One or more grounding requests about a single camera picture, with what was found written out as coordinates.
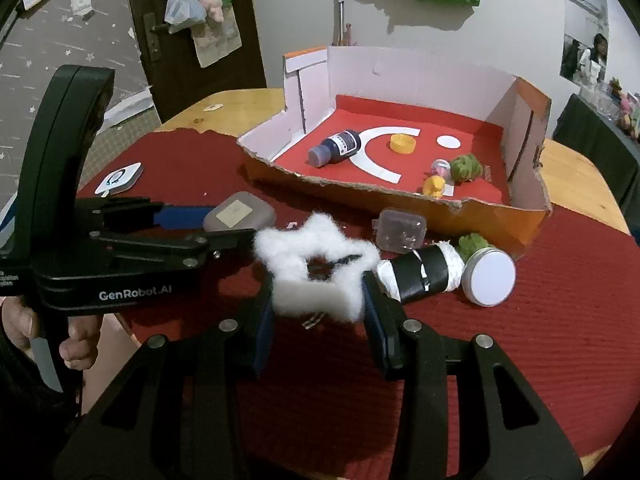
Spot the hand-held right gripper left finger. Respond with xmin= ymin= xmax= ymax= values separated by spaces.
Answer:
xmin=52 ymin=272 xmax=276 ymax=480

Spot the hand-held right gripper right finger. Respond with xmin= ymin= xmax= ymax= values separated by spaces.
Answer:
xmin=361 ymin=270 xmax=583 ymax=480

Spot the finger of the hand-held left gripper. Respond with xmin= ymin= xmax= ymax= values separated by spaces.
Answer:
xmin=75 ymin=197 xmax=216 ymax=233
xmin=75 ymin=228 xmax=257 ymax=267

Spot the brown rounded case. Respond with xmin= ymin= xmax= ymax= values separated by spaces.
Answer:
xmin=202 ymin=191 xmax=277 ymax=233

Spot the black white roll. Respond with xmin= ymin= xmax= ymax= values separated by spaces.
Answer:
xmin=376 ymin=241 xmax=468 ymax=303

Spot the clear plastic box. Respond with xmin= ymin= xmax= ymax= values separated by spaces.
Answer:
xmin=376 ymin=208 xmax=428 ymax=251

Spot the white fluffy star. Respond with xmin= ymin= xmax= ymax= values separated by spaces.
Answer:
xmin=254 ymin=212 xmax=382 ymax=323

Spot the green fuzzy plush ball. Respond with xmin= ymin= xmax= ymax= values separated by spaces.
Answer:
xmin=457 ymin=232 xmax=493 ymax=261
xmin=449 ymin=154 xmax=485 ymax=182

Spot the round tin white lid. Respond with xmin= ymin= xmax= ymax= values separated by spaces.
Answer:
xmin=461 ymin=247 xmax=517 ymax=308

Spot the orange cardboard box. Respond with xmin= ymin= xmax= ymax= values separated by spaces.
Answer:
xmin=236 ymin=45 xmax=553 ymax=261

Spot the dark blue ink bottle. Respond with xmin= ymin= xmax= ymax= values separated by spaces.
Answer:
xmin=307 ymin=130 xmax=362 ymax=168

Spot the yellow bottle cap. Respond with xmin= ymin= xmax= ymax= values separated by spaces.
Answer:
xmin=390 ymin=132 xmax=418 ymax=154

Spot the person's left forearm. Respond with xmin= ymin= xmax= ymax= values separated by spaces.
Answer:
xmin=0 ymin=345 xmax=83 ymax=480

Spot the person's left hand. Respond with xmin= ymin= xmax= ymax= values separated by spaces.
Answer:
xmin=0 ymin=300 xmax=101 ymax=372

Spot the white square device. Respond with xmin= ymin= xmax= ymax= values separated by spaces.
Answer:
xmin=94 ymin=162 xmax=143 ymax=196

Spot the dark brown door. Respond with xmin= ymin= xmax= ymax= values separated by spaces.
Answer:
xmin=125 ymin=0 xmax=268 ymax=123

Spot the red knitted mat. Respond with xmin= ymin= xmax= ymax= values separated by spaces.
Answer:
xmin=75 ymin=127 xmax=640 ymax=466

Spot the beige printed pouch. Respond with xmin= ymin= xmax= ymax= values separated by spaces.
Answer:
xmin=192 ymin=7 xmax=243 ymax=68

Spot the clear plastic bag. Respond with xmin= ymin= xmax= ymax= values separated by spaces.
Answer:
xmin=165 ymin=0 xmax=207 ymax=35

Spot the red paper liner sheet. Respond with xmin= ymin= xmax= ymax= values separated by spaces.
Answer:
xmin=272 ymin=94 xmax=506 ymax=206

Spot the pole with red tip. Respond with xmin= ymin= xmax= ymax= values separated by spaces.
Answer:
xmin=332 ymin=0 xmax=347 ymax=47

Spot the cluttered dark side table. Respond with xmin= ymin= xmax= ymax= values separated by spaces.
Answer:
xmin=552 ymin=94 xmax=640 ymax=221

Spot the row of bottles and boxes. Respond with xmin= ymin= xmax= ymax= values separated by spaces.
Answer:
xmin=580 ymin=77 xmax=640 ymax=143

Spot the door handle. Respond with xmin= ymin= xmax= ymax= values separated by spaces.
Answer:
xmin=144 ymin=11 xmax=168 ymax=63

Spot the wall mirror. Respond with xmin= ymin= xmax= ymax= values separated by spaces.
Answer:
xmin=561 ymin=0 xmax=610 ymax=81

